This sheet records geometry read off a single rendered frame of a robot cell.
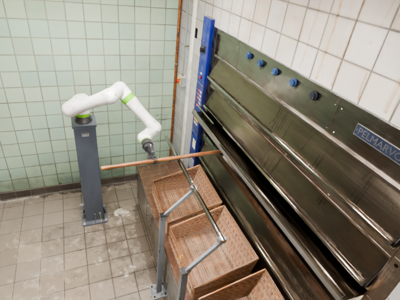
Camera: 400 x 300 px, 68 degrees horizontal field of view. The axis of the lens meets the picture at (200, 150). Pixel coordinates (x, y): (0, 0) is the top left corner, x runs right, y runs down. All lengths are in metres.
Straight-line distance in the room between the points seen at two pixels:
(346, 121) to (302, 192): 0.48
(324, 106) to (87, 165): 2.23
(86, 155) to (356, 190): 2.30
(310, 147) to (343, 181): 0.25
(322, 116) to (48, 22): 2.47
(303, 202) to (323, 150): 0.32
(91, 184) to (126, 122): 0.83
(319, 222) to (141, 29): 2.43
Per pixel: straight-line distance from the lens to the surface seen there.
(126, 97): 2.51
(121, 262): 3.16
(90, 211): 3.43
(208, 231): 2.64
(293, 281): 2.00
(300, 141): 1.65
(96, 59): 3.24
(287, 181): 1.78
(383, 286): 1.52
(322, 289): 1.81
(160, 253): 2.52
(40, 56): 3.23
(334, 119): 1.50
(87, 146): 2.93
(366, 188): 1.42
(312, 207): 1.67
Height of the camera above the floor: 2.54
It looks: 33 degrees down
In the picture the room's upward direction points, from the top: 7 degrees clockwise
